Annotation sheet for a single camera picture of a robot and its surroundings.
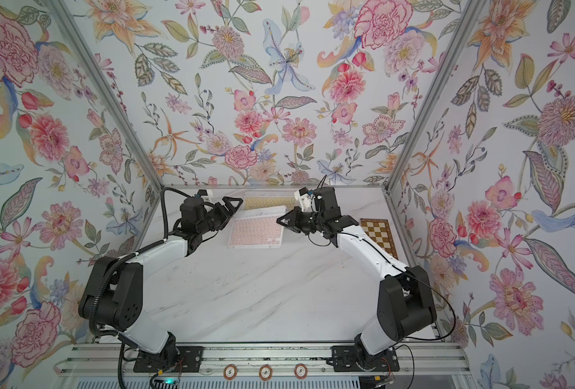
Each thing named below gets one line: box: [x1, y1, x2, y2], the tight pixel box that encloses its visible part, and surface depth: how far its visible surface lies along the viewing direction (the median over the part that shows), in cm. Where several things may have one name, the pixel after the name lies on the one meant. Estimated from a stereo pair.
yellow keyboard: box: [242, 191, 299, 211], surface depth 112 cm
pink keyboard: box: [227, 205, 288, 249], surface depth 86 cm
